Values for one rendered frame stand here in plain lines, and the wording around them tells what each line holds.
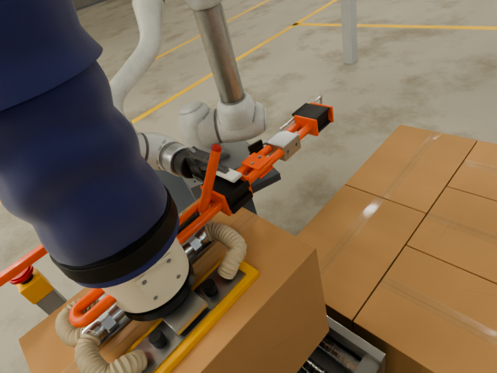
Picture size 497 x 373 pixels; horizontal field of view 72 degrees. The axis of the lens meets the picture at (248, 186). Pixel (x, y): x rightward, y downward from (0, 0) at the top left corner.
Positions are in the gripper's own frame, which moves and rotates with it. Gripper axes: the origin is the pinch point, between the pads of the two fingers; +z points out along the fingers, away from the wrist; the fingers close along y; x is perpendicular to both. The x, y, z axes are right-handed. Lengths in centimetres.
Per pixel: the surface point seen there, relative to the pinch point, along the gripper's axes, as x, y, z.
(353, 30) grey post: -316, 83, -160
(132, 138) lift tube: 19.2, -27.4, 7.5
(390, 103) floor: -242, 120, -78
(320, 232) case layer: -43, 66, -12
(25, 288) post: 52, 20, -46
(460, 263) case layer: -57, 66, 39
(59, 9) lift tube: 20, -46, 9
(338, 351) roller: -4, 65, 22
